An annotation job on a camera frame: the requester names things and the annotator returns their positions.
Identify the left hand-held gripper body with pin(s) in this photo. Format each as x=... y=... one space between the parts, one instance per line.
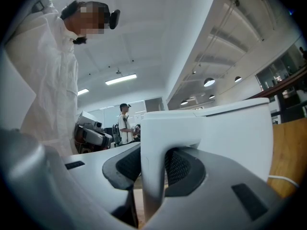
x=92 y=135

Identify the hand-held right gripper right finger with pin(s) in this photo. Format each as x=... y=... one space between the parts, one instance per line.
x=216 y=200

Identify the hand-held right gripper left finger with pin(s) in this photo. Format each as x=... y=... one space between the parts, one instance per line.
x=96 y=166

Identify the short ceiling panel light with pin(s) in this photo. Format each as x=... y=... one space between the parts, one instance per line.
x=83 y=91

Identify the long ceiling panel light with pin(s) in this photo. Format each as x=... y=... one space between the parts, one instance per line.
x=120 y=79

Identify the person's white coat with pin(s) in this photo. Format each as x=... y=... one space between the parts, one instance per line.
x=48 y=85

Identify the small dome pendant lamp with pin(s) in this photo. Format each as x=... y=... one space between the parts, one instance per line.
x=184 y=102
x=238 y=79
x=211 y=96

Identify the person's head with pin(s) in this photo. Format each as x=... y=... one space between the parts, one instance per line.
x=93 y=20

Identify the large dome pendant lamp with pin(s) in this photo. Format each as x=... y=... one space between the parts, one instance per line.
x=209 y=82

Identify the dark wooden railing beam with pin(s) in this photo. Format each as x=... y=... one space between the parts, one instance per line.
x=283 y=84

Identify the black head-worn camera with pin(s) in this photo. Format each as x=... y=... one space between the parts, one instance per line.
x=114 y=19

